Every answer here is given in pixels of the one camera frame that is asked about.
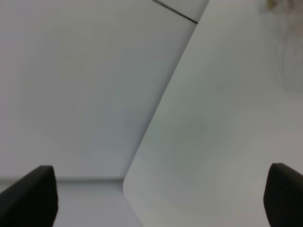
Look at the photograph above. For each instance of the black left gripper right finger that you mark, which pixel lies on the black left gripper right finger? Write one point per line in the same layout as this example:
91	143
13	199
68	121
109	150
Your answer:
283	196

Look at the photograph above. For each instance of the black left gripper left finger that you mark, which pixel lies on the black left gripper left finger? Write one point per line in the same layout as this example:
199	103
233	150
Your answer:
32	201

